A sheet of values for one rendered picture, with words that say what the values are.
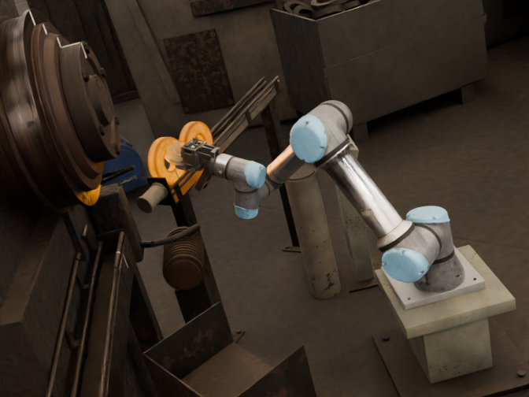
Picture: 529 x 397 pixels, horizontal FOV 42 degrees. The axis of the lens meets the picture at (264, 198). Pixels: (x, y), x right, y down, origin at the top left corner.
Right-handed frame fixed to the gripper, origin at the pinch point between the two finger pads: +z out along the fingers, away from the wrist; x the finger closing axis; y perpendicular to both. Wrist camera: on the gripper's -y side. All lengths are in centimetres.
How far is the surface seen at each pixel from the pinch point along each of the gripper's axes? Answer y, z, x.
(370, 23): -10, -3, -183
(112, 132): 31, -16, 41
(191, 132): 2.7, -1.7, -13.0
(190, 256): -18.8, -22.1, 21.0
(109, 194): 5.2, -4.3, 33.1
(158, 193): -6.5, -4.8, 11.8
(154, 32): -36, 133, -175
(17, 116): 48, -16, 69
